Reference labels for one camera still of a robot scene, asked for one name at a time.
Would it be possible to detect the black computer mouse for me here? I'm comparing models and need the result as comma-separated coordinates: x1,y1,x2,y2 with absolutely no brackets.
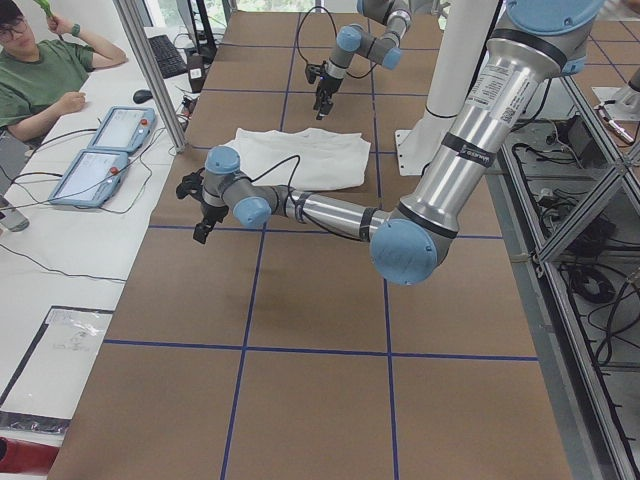
132,89,153,104

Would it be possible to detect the aluminium frame post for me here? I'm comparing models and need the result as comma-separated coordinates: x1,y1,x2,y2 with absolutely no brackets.
113,0,186,153

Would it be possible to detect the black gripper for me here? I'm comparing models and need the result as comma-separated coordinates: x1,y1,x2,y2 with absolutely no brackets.
305,61,341,120
176,169,225,244

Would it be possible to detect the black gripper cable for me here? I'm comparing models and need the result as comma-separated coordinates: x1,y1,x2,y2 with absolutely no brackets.
249,153,361,236
294,5,381,81

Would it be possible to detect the black keyboard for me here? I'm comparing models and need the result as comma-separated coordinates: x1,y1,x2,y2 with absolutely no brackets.
148,35,187,79

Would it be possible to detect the clear plastic document sleeve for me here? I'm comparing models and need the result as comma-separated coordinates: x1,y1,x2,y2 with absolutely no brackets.
1,305,113,436

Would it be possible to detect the aluminium side frame rack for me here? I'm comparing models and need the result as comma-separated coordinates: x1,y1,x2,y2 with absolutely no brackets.
489,65,639,479

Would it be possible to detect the upper blue teach pendant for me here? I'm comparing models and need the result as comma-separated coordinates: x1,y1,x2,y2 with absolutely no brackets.
88,106,156,154

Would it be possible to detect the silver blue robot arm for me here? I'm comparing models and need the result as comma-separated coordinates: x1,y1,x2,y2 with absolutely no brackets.
305,0,412,120
176,1,602,285

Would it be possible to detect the lower blue teach pendant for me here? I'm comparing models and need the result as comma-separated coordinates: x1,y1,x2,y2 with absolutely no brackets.
48,149,129,208

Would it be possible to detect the person in green shirt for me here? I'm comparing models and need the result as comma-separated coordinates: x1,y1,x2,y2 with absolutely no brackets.
1,1,127,144

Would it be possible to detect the blue teach pendant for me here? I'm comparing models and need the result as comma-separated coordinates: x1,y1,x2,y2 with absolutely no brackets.
48,149,129,208
88,106,156,154

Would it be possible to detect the white printed long-sleeve shirt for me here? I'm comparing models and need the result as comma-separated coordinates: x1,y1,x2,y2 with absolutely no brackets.
226,128,370,191

